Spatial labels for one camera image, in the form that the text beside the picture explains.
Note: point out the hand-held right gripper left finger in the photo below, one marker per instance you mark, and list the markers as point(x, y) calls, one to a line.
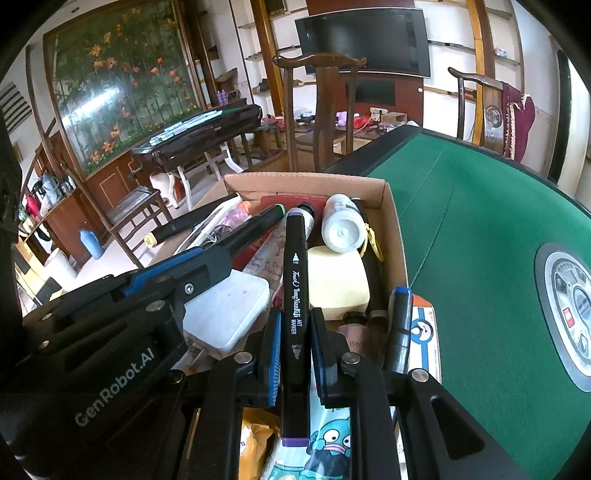
point(275, 355)

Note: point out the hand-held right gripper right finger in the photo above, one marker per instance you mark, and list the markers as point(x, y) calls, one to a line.
point(318, 360)

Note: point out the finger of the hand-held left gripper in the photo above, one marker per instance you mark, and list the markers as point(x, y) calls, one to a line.
point(161, 272)
point(207, 272)

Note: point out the black marker yellow caps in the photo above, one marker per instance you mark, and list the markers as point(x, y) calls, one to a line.
point(194, 219)

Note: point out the black marker green caps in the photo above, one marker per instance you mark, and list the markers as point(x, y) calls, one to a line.
point(263, 221)

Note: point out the teal cartoon tissue packet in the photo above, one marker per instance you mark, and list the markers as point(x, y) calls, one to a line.
point(332, 443)

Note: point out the yellow cracker packet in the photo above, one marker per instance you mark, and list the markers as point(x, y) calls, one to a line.
point(256, 443)

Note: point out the cardboard box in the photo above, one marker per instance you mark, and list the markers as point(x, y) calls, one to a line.
point(300, 184)

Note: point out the clear bottle white cap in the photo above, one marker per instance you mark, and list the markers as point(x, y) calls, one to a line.
point(341, 226)

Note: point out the pink clear pouch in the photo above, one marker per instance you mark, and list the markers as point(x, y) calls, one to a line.
point(217, 228)

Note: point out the flat white pronged charger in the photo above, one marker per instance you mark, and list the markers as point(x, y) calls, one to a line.
point(231, 314)

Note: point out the blue bottle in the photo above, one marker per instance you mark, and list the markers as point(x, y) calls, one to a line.
point(92, 244)

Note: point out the cream soap bar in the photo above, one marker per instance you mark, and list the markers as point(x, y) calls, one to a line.
point(337, 281)

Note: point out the black marker blue caps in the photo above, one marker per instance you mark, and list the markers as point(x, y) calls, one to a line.
point(399, 323)

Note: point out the white bucket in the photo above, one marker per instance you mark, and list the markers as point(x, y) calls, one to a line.
point(60, 267)

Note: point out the wooden sideboard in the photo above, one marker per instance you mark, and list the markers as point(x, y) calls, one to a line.
point(69, 221)

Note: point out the long white box blue print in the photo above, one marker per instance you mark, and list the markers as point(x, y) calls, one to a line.
point(427, 332)

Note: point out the grey kettle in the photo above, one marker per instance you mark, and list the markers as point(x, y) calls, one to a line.
point(51, 189)

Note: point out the dark glossy side table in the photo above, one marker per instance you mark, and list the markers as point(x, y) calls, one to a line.
point(198, 134)

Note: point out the purple plush toy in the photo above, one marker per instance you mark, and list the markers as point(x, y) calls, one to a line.
point(340, 119)

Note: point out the plain wooden chair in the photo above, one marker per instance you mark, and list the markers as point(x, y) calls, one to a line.
point(325, 106)

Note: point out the small open cardboard carton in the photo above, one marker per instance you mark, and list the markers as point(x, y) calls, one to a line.
point(392, 119)

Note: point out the wooden tv cabinet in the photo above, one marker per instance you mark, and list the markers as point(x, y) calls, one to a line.
point(376, 92)

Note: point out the round table centre panel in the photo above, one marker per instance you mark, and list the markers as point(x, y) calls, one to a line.
point(568, 295)

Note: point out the black television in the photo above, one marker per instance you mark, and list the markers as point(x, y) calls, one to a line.
point(364, 39)

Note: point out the wooden chair round carving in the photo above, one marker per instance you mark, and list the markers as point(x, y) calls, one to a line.
point(491, 115)

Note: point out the maroon fringed cloth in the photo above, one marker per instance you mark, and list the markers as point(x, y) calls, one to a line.
point(519, 120)

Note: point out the standing air conditioner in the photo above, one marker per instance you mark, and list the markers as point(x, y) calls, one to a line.
point(577, 120)

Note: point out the white folding frame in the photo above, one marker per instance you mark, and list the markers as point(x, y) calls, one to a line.
point(183, 189)

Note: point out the orange flower wall painting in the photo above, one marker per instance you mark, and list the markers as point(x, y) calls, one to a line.
point(120, 78)

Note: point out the slatted wall vent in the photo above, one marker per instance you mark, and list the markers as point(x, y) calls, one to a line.
point(14, 104)

